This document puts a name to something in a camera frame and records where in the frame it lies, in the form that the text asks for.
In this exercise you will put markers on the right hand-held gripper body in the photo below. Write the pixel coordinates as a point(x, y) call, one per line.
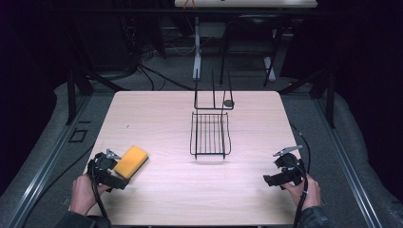
point(290, 172)

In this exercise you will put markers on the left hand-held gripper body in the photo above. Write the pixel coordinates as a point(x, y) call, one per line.
point(103, 172)

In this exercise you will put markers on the yellow sponge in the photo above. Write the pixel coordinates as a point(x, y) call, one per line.
point(131, 161)

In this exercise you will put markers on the person's right hand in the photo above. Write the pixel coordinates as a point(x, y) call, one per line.
point(312, 193)

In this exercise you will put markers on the person's left hand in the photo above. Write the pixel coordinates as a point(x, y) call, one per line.
point(82, 194)

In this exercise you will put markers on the black metal stand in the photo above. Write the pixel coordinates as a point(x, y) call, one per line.
point(331, 95)
point(71, 95)

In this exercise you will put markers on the small dark round disc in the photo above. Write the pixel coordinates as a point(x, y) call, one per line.
point(228, 103)

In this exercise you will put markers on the black chair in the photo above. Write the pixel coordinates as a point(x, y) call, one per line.
point(250, 22)

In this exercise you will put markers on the white background table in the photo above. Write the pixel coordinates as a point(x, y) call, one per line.
point(197, 47)

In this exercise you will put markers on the aluminium floor rail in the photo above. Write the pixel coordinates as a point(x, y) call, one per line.
point(345, 164)
point(44, 164)

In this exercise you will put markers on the black horizontal frame bar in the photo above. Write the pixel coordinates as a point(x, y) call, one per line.
point(126, 11)

